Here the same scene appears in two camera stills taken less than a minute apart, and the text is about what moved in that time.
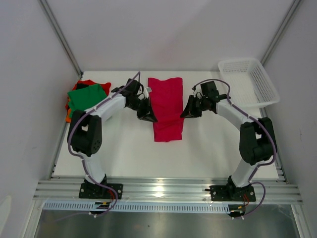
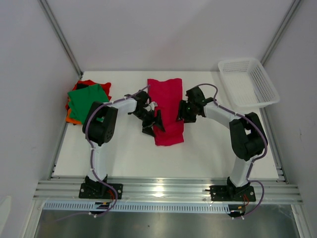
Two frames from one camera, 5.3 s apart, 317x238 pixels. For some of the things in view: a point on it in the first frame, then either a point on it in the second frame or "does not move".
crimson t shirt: (166, 101) does not move
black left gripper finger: (148, 114) -> (158, 122)
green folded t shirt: (81, 98) does not move
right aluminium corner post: (291, 12) does not move
